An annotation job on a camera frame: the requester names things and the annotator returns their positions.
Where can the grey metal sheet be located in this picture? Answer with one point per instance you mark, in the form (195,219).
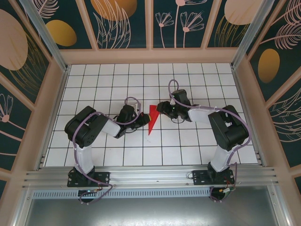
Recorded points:
(150,212)

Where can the aluminium mounting rail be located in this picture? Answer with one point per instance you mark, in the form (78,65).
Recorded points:
(150,176)

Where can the aluminium side rail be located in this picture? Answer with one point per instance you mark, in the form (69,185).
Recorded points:
(60,89)
(240,89)

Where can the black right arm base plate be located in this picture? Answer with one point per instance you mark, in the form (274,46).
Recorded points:
(198,177)

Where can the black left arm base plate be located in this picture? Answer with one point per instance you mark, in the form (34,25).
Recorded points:
(103,176)

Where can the aluminium corner post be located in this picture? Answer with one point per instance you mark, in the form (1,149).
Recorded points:
(45,35)
(254,35)

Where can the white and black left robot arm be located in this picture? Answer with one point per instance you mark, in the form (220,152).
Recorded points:
(83,160)

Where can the small dark circuit board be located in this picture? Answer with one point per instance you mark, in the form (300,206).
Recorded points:
(90,191)

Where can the green circuit board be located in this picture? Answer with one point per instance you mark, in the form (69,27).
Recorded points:
(228,190)

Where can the red paper sheet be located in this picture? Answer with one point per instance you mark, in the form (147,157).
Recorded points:
(154,115)

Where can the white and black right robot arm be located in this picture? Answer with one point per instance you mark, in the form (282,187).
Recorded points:
(222,160)

